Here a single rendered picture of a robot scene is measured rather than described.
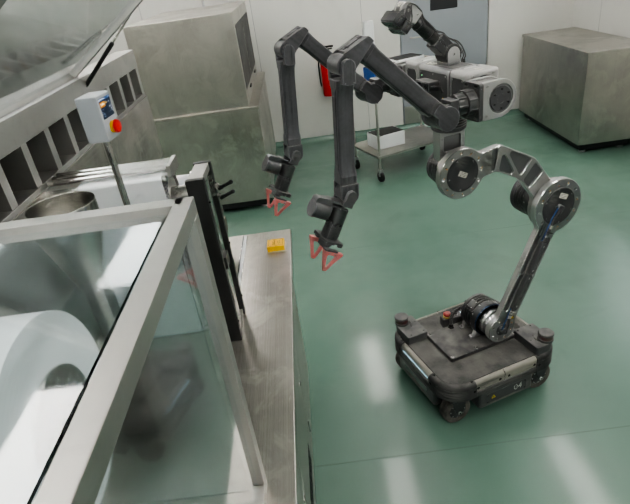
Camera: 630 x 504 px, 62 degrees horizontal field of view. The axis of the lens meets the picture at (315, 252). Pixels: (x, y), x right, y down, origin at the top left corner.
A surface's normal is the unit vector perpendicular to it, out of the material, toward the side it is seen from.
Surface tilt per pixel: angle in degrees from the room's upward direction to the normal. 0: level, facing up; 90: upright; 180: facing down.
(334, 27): 90
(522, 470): 0
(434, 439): 0
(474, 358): 0
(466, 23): 90
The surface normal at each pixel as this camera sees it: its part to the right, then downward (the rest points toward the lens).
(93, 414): -0.13, -0.87
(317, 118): 0.05, 0.48
